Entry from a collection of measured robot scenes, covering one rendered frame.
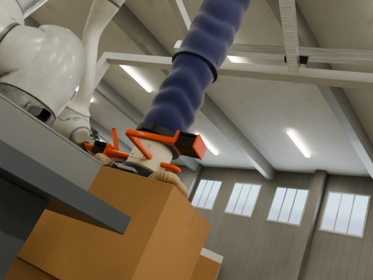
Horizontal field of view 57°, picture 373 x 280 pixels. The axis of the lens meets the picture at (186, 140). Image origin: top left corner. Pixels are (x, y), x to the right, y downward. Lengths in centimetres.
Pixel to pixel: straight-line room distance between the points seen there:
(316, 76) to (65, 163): 335
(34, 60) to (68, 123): 43
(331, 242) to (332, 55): 704
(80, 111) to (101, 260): 51
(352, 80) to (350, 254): 655
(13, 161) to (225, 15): 137
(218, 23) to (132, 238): 109
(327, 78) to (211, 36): 233
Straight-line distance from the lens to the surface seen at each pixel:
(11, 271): 139
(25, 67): 88
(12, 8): 101
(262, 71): 403
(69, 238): 126
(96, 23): 140
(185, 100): 150
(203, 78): 160
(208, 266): 272
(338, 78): 387
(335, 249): 994
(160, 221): 111
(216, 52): 167
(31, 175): 65
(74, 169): 80
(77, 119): 127
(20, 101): 84
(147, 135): 120
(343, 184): 1063
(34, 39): 91
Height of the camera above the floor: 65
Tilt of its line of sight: 23 degrees up
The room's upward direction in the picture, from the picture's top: 25 degrees clockwise
